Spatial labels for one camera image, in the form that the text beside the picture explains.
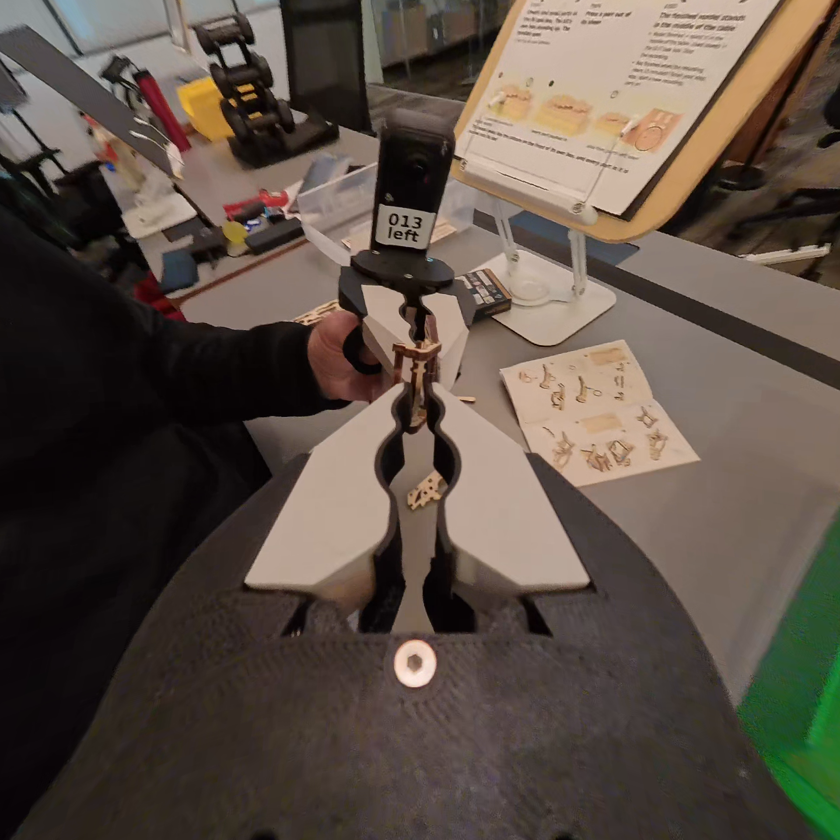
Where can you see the white cloth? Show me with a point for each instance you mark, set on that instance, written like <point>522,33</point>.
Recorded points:
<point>157,213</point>

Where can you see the yellow plastic bin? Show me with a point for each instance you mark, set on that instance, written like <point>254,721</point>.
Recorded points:
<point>200,108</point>

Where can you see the red bottle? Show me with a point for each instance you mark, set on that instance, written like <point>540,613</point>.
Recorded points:
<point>161,108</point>

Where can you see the dark blue pouch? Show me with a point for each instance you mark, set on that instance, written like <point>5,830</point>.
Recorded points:
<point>178,272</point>

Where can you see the white metal bar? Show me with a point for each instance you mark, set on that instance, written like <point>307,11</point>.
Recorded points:
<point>787,253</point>

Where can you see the black monitor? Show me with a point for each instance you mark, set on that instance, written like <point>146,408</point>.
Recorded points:
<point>325,59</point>

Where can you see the green plastic crate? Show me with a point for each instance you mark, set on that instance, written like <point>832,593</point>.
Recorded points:
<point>800,689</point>

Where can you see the black flat device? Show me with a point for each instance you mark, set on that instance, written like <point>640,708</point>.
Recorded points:
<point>275,237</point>

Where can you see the red hand tool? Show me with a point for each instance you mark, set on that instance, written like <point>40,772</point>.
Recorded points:
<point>256,203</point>

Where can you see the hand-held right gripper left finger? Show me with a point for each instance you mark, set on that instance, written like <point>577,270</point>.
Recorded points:
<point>321,518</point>

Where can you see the wooden book stand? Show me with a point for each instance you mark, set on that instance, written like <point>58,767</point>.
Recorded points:
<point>558,315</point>

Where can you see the black cardboard box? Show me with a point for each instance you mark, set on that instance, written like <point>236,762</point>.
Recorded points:
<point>489,295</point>

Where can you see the yellow disc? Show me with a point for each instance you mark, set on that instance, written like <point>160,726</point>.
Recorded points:
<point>235,235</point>

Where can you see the black slanted board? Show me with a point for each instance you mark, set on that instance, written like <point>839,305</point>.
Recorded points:
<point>72,85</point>

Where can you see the person's left forearm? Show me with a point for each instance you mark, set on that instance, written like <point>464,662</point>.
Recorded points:
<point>249,367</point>

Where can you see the printed instruction sheet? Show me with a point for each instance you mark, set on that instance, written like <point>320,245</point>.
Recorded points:
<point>590,65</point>

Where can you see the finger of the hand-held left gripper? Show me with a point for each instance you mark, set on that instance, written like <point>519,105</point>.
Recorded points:
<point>380,321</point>
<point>449,334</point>

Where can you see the small wooden model part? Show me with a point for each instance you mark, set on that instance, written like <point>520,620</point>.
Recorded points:
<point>426,491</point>

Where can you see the person's left hand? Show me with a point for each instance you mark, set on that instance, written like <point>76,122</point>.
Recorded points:
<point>328,361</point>

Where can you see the folded instruction leaflet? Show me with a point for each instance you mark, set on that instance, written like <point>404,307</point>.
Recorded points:
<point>604,420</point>

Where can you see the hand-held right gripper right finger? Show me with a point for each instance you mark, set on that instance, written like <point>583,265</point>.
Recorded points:
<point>512,518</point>

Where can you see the black dumbbell rack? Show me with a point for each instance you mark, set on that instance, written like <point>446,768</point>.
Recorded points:
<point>253,98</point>

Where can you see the wooden model assembly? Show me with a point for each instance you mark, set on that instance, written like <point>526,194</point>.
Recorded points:
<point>415,358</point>

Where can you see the perforated wooden parts sheet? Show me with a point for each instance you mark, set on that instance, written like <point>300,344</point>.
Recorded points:
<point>318,313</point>

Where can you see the clear plastic container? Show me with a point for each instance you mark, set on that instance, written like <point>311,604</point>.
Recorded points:
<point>334,197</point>

